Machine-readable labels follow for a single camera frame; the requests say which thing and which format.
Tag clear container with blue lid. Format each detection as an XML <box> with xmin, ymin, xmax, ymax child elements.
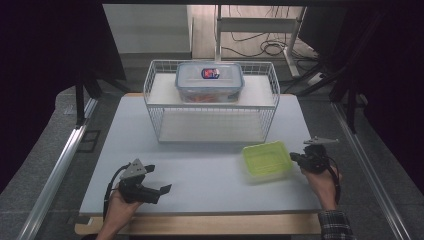
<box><xmin>174</xmin><ymin>61</ymin><xmax>245</xmax><ymax>104</ymax></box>

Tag black floor cables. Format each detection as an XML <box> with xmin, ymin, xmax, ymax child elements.
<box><xmin>221</xmin><ymin>5</ymin><xmax>322</xmax><ymax>60</ymax></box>

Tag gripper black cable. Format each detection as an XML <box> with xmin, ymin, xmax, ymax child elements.
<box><xmin>328</xmin><ymin>164</ymin><xmax>343</xmax><ymax>205</ymax></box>
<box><xmin>102</xmin><ymin>162</ymin><xmax>132</xmax><ymax>222</ymax></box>

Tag person's right hand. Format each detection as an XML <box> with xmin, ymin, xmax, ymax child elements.
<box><xmin>300</xmin><ymin>164</ymin><xmax>343</xmax><ymax>212</ymax></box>

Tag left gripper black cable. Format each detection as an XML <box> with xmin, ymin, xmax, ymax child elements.
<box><xmin>102</xmin><ymin>162</ymin><xmax>132</xmax><ymax>222</ymax></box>

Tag person's left hand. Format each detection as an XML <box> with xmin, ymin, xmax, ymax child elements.
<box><xmin>103</xmin><ymin>185</ymin><xmax>145</xmax><ymax>232</ymax></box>

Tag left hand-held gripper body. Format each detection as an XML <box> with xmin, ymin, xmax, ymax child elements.
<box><xmin>118</xmin><ymin>158</ymin><xmax>162</xmax><ymax>205</ymax></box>

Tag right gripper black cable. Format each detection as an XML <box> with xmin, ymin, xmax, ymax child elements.
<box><xmin>328</xmin><ymin>164</ymin><xmax>343</xmax><ymax>205</ymax></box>

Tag white wire shelf rack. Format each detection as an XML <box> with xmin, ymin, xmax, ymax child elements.
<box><xmin>143</xmin><ymin>59</ymin><xmax>281</xmax><ymax>145</ymax></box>

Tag white metal desk frame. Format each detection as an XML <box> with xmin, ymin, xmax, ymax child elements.
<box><xmin>213</xmin><ymin>4</ymin><xmax>308</xmax><ymax>78</ymax></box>

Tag green lidded container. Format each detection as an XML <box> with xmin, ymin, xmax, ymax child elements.
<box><xmin>241</xmin><ymin>140</ymin><xmax>296</xmax><ymax>184</ymax></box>

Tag black metal stand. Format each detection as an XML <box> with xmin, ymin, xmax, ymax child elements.
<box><xmin>74</xmin><ymin>74</ymin><xmax>132</xmax><ymax>130</ymax></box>
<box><xmin>294</xmin><ymin>61</ymin><xmax>360</xmax><ymax>135</ymax></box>

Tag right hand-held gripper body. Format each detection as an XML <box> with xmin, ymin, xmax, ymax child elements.
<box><xmin>299</xmin><ymin>135</ymin><xmax>340</xmax><ymax>175</ymax></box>

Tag white power strip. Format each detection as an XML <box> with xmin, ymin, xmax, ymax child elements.
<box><xmin>306</xmin><ymin>71</ymin><xmax>325</xmax><ymax>86</ymax></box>

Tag aluminium rail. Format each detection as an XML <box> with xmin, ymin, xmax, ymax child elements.
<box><xmin>16</xmin><ymin>98</ymin><xmax>100</xmax><ymax>240</ymax></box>
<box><xmin>331</xmin><ymin>101</ymin><xmax>413</xmax><ymax>240</ymax></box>

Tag dark curtain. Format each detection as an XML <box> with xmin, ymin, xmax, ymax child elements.
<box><xmin>0</xmin><ymin>0</ymin><xmax>127</xmax><ymax>194</ymax></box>
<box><xmin>298</xmin><ymin>0</ymin><xmax>424</xmax><ymax>188</ymax></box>

